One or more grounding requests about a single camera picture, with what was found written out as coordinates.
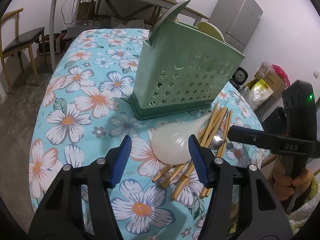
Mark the clear plastic wrapped bundle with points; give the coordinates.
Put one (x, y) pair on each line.
(130, 22)

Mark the wooden chair with black seat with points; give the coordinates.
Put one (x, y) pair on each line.
(22, 38)

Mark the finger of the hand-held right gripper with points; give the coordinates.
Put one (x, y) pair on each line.
(250, 136)

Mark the yellow green rice bag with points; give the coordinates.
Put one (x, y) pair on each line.
(260, 88)

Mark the person's right hand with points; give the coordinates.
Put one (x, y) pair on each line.
(281, 182)

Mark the white plastic rice spoon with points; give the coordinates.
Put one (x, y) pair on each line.
(170, 142)

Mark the black rice cooker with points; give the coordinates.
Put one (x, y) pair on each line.
(241, 76)

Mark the grey metal desk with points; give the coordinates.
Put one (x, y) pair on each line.
(52, 30)

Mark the green fuzzy cushion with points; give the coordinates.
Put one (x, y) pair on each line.
(310, 192)

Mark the clear crumpled plastic wrap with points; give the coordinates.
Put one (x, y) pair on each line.
(265, 68)

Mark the large open cardboard box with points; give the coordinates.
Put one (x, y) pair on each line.
(275, 82)

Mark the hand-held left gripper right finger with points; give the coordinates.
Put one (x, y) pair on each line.
(198, 162)

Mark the pale yellow plastic spoon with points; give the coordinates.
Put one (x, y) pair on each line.
(211, 30)

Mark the silver black tool case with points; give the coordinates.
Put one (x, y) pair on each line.
(50, 45)

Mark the silver refrigerator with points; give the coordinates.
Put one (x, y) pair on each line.
(237, 17)

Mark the grey storage box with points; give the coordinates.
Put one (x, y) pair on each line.
(82, 30)

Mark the floral turquoise quilt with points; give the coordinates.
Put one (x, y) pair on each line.
(82, 100)

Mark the brown cardboard box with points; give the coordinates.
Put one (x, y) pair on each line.
(83, 11)

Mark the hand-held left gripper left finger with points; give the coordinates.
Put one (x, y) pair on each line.
(122, 162)

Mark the green plastic utensil holder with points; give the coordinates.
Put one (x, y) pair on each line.
(180, 85)

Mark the metal spoon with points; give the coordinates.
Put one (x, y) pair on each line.
(217, 140)

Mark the pink plastic bag bundle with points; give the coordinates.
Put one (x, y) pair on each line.
(280, 73)

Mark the pile of bamboo chopsticks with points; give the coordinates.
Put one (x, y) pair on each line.
(218, 120)

